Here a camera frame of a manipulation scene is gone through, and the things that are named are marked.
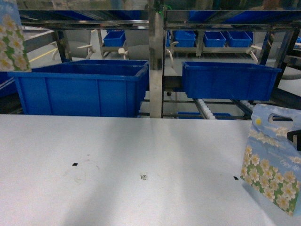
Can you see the blue bin on left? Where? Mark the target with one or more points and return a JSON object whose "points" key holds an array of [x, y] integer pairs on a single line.
{"points": [[83, 90]]}

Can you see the steel rack upright post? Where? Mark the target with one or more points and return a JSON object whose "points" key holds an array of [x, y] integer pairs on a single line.
{"points": [[156, 56]]}

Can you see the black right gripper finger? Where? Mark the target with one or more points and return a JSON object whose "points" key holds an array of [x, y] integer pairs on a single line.
{"points": [[295, 138]]}

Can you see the blue bin centre rack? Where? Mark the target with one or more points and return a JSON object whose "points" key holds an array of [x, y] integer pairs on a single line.
{"points": [[240, 81]]}

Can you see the small qr code sticker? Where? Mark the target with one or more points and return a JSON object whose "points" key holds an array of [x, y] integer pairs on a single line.
{"points": [[144, 176]]}

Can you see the flower gift bag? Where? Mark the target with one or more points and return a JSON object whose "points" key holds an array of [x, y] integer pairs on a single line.
{"points": [[13, 55], [272, 162]]}

